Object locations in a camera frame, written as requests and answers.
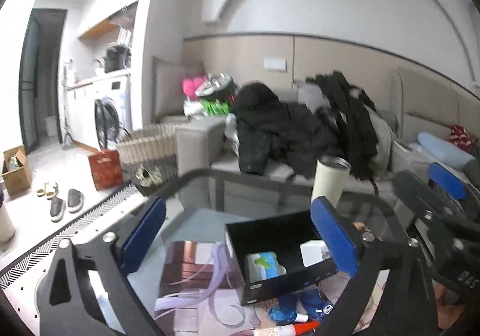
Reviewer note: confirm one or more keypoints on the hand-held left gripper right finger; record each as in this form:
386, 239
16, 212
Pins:
335, 238

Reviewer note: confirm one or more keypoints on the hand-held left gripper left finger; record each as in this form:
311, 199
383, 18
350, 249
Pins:
144, 234

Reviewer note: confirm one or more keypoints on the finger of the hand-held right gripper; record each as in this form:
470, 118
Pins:
446, 176
416, 189

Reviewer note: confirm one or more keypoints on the black storage box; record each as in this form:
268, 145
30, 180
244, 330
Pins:
270, 234

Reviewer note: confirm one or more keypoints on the glue bottle orange-red cap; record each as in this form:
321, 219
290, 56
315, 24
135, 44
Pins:
300, 328

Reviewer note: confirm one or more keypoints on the dark green clothes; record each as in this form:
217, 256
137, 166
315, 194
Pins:
471, 170

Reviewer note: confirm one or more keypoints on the large white charger cube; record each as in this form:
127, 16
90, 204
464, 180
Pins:
313, 253

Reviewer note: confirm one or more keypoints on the blue pillow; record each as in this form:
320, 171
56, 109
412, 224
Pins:
442, 148

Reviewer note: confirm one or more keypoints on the red patterned cloth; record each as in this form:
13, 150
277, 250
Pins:
460, 137

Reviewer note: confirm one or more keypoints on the white tumbler cup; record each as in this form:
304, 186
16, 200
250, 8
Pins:
330, 182

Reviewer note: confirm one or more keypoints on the spotted plush slippers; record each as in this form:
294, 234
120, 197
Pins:
148, 176

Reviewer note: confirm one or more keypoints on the printed desk mat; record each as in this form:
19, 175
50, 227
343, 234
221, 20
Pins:
195, 264

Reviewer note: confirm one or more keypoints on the grey garment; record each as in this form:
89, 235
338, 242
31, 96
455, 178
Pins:
382, 137

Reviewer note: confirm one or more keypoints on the small blue bottle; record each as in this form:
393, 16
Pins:
283, 311
318, 302

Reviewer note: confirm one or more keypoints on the black white patterned rug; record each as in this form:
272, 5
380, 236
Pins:
75, 223

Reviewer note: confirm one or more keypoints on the red gift bag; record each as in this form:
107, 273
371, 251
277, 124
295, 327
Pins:
107, 171

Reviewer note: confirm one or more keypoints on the green white tissue packet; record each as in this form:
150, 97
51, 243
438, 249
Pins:
262, 264

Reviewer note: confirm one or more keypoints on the wicker basket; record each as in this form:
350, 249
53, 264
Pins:
150, 142

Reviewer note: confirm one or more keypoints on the black clothes pile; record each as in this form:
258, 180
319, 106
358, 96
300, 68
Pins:
348, 118

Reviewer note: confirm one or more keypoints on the grey sofa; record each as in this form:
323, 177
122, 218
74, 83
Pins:
198, 148

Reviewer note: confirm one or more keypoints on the beige sandals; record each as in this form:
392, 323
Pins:
47, 190

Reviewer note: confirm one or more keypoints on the white washing machine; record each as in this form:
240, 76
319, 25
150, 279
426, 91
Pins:
112, 110

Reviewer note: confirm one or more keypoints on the black puffer jacket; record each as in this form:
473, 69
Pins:
270, 125

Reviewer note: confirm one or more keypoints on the white cloth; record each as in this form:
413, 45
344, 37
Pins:
191, 109

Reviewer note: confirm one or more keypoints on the white container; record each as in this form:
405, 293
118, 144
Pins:
5, 223

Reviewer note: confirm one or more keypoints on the cardboard box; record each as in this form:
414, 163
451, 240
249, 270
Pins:
17, 174

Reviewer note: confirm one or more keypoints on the white bin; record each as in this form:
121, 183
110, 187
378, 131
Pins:
50, 126

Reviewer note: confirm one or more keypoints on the white counter cabinet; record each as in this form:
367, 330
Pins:
80, 103

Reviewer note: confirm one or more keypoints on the green cloth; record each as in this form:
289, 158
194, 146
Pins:
215, 106

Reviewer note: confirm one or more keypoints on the mop stand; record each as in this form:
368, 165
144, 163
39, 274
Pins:
68, 107

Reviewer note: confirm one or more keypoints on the grey pillow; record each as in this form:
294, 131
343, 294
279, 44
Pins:
168, 84

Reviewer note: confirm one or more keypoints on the pink plush toy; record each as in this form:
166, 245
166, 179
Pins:
191, 87

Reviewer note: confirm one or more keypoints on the black countertop appliance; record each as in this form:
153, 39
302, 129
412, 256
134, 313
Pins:
117, 58

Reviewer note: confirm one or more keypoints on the dark door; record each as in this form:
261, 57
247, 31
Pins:
41, 77

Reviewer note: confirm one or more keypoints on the white router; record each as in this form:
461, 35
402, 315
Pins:
125, 36

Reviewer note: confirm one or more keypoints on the white wall outlet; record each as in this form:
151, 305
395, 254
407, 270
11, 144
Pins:
275, 63

